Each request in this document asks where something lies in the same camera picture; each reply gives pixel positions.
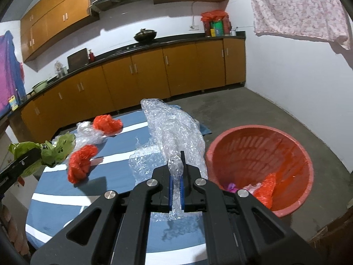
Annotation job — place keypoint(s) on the green basin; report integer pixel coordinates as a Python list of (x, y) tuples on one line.
[(40, 86)]

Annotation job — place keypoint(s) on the wooden lower cabinets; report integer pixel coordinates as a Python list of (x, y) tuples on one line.
[(138, 80)]

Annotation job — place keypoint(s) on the blue striped table cloth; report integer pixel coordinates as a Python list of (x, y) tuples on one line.
[(56, 202)]

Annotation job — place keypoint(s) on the black counter top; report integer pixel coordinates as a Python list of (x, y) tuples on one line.
[(124, 52)]

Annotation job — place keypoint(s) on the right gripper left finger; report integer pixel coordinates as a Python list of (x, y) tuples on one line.
[(113, 229)]

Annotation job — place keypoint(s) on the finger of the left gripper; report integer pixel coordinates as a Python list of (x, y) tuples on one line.
[(11, 173)]

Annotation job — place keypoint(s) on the long bubble wrap sheet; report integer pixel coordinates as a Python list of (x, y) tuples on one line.
[(172, 131)]

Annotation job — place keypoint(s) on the wooden cabinets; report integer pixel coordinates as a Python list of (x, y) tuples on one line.
[(138, 80), (110, 2)]

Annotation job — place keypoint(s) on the purple blue hanging cloth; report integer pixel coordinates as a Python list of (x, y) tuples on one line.
[(12, 74)]

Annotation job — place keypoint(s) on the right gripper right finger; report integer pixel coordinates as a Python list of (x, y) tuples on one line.
[(238, 228)]

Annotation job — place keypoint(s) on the yellow detergent bottle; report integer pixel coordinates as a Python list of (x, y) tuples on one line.
[(13, 102)]

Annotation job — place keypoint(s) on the wooden upper cabinets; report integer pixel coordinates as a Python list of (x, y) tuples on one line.
[(110, 2)]

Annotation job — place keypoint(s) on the black wok with lid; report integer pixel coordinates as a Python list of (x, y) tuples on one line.
[(145, 36)]

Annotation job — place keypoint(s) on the glass jar with bag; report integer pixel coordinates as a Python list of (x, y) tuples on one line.
[(60, 69)]

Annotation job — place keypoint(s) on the magenta plastic bag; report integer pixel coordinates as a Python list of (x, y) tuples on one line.
[(232, 188)]

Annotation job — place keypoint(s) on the light green plastic bag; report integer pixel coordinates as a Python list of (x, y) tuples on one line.
[(52, 153)]

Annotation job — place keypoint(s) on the red bag back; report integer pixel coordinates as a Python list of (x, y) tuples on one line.
[(107, 124)]

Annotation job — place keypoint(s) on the pink floral hanging cloth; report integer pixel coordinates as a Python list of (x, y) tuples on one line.
[(324, 20)]

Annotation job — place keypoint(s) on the red bottle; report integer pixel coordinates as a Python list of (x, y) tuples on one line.
[(91, 57)]

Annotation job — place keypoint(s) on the red bag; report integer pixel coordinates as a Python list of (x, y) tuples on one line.
[(265, 192), (107, 124), (79, 163)]

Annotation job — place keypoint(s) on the red plastic waste basket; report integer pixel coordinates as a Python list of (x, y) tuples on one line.
[(246, 155)]

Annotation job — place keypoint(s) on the white plastic bag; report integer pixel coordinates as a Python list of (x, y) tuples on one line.
[(252, 188)]

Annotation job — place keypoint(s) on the dark cutting board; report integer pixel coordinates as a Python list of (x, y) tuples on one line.
[(78, 60)]

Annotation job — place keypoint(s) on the clear plastic bag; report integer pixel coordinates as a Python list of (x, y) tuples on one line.
[(84, 134)]

